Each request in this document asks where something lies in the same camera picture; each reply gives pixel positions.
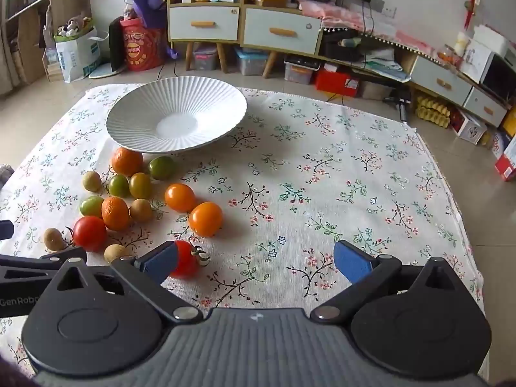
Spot plush toys in bag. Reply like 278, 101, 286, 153
56, 16, 94, 38

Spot small printed carton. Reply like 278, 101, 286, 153
451, 109, 488, 146

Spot white paper bag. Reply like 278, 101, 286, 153
54, 28, 109, 84

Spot flat red box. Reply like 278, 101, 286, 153
315, 68, 360, 97

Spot red cherry tomato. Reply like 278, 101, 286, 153
73, 216, 108, 253

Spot low wooden media stand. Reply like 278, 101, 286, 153
318, 28, 509, 126

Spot clear storage box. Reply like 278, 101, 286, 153
193, 46, 220, 71

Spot purple plush toy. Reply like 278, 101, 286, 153
130, 0, 169, 29

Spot white drawer of tall cabinet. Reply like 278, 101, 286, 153
168, 5, 240, 42

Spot black panel on white base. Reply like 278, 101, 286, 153
89, 17, 126, 79

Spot white printed cardboard box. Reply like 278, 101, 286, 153
460, 36, 494, 85

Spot green cherry tomato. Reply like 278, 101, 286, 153
108, 174, 130, 197
79, 196, 105, 218

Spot small tangerine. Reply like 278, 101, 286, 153
101, 196, 131, 231

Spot yellow egg carton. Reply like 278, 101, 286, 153
415, 94, 452, 128

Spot white ribbed plate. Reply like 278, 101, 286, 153
106, 76, 248, 154

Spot dark lid storage box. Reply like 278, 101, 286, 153
284, 57, 316, 85

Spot orange cherry tomato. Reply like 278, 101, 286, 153
189, 202, 223, 238
164, 183, 197, 213

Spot tall wooden shelf cabinet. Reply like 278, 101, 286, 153
166, 0, 247, 72

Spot floral tablecloth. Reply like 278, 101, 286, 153
0, 84, 484, 387

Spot low wooden cabinet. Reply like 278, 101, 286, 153
241, 4, 323, 79

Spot red tomato with stem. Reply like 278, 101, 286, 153
169, 240, 210, 278

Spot red and white box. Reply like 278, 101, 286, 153
494, 133, 516, 182

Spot wooden bookshelf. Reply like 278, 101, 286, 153
0, 0, 91, 85

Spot white microwave oven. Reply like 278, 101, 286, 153
481, 52, 516, 102

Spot large green tomato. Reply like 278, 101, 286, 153
148, 155, 176, 181

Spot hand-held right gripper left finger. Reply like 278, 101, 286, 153
52, 241, 203, 324

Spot red bucket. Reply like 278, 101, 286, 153
120, 18, 167, 71

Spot white drawer of low cabinet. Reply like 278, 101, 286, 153
244, 8, 322, 55

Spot wall socket strip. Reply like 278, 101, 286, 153
349, 0, 398, 17

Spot blue lid storage box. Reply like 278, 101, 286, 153
235, 47, 269, 76

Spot yellow-green cherry tomato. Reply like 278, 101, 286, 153
128, 173, 153, 200

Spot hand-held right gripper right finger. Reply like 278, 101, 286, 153
310, 240, 464, 325

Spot large tangerine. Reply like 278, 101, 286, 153
111, 147, 144, 177

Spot longan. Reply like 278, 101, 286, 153
44, 228, 66, 252
82, 170, 103, 193
129, 198, 153, 223
104, 244, 132, 264

